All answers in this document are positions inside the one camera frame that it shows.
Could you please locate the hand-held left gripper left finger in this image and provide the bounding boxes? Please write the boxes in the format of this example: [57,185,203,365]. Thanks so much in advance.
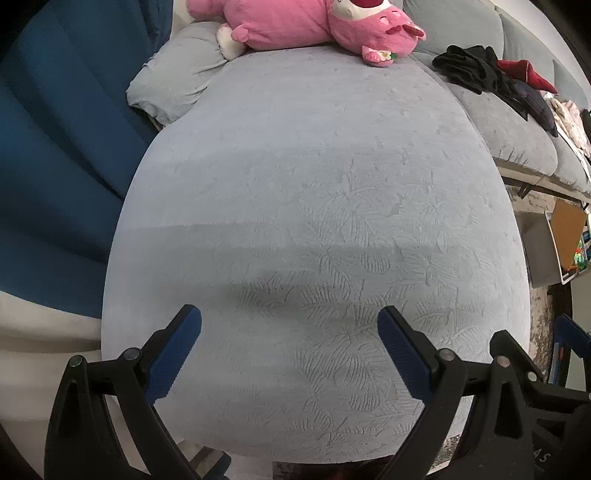
[44,305,204,480]

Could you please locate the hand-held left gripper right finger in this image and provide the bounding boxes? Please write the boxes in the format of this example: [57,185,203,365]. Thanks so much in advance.
[376,305,533,480]

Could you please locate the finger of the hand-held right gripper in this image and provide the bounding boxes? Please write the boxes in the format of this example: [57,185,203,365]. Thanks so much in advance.
[554,314,591,391]

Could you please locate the patterned rug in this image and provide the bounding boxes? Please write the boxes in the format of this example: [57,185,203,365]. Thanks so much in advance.
[526,194,561,381]

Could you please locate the white box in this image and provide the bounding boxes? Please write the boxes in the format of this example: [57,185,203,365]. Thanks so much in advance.
[515,212,578,289]

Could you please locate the brown cardboard box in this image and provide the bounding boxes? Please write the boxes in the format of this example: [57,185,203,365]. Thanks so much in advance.
[549,198,588,282]

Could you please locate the white curtain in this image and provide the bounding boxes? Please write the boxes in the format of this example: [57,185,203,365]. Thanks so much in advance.
[0,291,106,370]

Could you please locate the black sofa leg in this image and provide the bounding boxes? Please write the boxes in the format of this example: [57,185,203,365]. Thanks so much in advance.
[512,178,540,200]

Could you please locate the grey patterned bed cover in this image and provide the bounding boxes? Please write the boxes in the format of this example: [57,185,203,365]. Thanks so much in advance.
[100,44,532,464]

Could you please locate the floral cloth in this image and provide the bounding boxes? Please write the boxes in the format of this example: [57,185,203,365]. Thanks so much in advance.
[545,90,591,155]

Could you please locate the grey sofa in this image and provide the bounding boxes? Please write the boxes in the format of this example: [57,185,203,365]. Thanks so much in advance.
[402,0,591,197]

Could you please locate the dark navy cloth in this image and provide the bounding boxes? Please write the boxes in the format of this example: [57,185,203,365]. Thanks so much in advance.
[508,78,559,138]

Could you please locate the blue curtain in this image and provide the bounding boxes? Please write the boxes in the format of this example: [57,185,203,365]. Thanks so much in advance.
[0,0,185,319]

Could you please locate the grey pillow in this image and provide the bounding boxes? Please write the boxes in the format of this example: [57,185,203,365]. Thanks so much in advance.
[126,21,241,130]

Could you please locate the red cloth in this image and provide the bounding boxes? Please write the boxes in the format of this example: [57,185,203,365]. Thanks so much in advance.
[496,59,558,94]

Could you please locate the black clothes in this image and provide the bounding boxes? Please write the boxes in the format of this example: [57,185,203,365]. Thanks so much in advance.
[431,45,518,100]

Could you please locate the pink plush toy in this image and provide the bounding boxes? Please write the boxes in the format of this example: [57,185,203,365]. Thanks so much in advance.
[185,0,428,69]

